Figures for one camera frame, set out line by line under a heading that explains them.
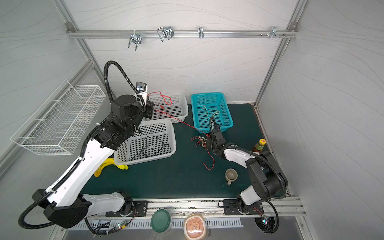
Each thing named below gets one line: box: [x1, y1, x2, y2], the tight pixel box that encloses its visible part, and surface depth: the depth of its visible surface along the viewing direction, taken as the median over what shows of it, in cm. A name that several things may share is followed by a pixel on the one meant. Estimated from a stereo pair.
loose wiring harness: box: [84, 208, 137, 238], surface depth 69 cm
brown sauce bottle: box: [252, 138, 267, 153], surface depth 82 cm
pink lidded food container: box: [183, 214, 207, 240], surface depth 68 cm
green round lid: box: [150, 208, 171, 233], surface depth 63 cm
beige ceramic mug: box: [225, 167, 238, 186], surface depth 84 cm
